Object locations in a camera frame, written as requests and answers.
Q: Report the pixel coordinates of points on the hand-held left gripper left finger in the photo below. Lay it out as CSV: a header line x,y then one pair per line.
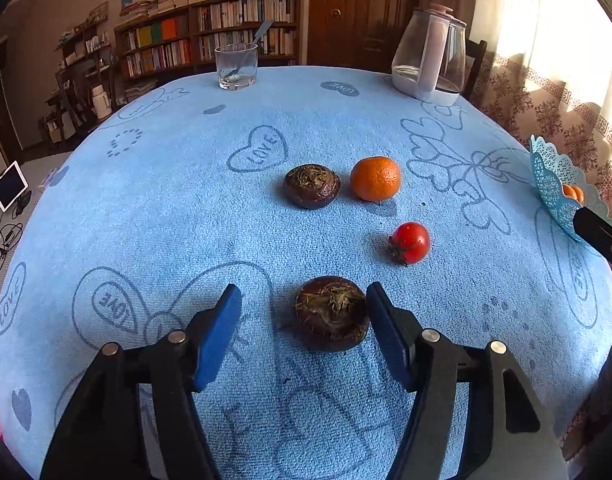
x,y
218,340

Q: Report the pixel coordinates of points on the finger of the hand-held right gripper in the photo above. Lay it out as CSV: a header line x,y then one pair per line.
x,y
598,232

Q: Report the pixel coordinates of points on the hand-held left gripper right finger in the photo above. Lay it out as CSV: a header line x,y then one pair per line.
x,y
388,340

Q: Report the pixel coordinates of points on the large orange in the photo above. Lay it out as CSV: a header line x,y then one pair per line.
x,y
572,193

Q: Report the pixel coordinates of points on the dark brown water chestnut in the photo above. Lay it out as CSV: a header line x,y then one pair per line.
x,y
312,185
332,312

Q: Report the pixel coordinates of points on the light blue lattice basket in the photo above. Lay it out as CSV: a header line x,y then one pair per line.
x,y
548,180

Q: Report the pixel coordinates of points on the large red tomato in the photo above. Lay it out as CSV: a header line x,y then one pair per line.
x,y
411,242

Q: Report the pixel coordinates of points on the blue printed towel tablecloth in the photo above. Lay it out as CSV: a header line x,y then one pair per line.
x,y
186,200

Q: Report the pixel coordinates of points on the flattish orange mandarin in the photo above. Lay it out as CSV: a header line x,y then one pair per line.
x,y
375,178

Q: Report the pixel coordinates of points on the patterned beige curtain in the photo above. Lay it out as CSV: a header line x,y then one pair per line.
x,y
551,60

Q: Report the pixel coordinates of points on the dark wooden chair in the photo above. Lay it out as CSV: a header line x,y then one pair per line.
x,y
475,67

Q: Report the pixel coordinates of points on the clear glass pitcher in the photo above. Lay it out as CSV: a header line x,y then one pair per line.
x,y
428,55

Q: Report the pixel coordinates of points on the white tablet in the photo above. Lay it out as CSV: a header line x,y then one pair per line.
x,y
8,185

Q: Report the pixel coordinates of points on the white thermos jug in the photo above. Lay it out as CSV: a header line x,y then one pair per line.
x,y
101,102

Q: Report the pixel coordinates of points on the clear drinking glass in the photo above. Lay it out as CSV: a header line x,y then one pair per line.
x,y
236,67

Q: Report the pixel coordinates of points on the wooden bookshelf with books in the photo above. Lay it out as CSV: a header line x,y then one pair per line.
x,y
211,30

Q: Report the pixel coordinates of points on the dark open shelf rack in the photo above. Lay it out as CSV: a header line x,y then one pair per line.
x,y
83,60

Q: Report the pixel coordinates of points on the brown wooden door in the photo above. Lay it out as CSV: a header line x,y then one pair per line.
x,y
361,10

